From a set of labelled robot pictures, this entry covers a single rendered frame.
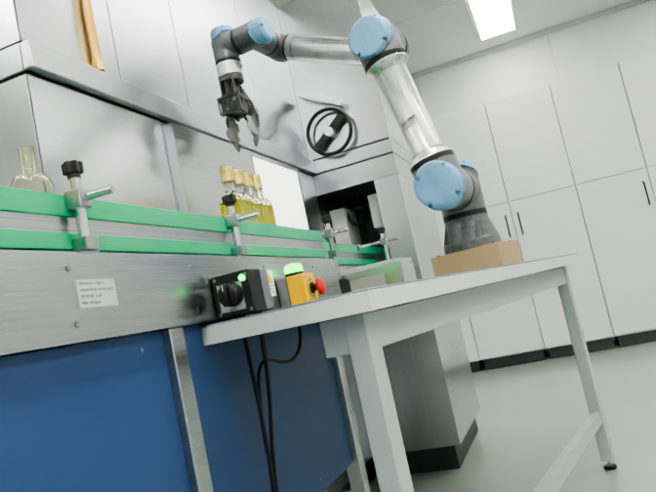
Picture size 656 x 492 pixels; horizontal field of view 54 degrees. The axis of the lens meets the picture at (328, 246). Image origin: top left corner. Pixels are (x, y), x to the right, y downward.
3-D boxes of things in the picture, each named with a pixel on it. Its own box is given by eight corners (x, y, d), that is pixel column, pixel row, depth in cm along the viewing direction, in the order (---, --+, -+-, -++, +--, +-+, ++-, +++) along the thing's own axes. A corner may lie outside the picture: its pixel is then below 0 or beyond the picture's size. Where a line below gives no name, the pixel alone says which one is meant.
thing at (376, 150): (362, 209, 348) (327, 54, 357) (429, 190, 335) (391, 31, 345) (316, 195, 282) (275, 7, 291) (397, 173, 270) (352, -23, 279)
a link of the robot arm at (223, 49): (225, 20, 183) (202, 30, 187) (233, 56, 182) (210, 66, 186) (241, 27, 190) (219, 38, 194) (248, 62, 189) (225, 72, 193)
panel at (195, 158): (307, 252, 255) (291, 170, 259) (314, 250, 254) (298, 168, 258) (184, 246, 171) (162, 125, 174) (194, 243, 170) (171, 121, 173)
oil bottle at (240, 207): (242, 272, 171) (226, 195, 173) (261, 267, 169) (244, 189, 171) (231, 272, 166) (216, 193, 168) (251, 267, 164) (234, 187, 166)
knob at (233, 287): (224, 308, 117) (215, 310, 114) (219, 285, 117) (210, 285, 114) (245, 304, 115) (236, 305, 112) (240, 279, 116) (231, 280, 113)
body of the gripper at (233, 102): (219, 118, 183) (211, 78, 184) (233, 124, 191) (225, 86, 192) (243, 110, 180) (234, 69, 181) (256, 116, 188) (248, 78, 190)
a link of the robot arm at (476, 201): (491, 208, 173) (479, 160, 174) (479, 206, 161) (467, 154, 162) (449, 220, 178) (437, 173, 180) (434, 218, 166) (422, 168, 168)
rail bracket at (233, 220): (239, 259, 135) (226, 197, 136) (270, 251, 133) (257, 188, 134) (230, 259, 131) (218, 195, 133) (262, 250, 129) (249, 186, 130)
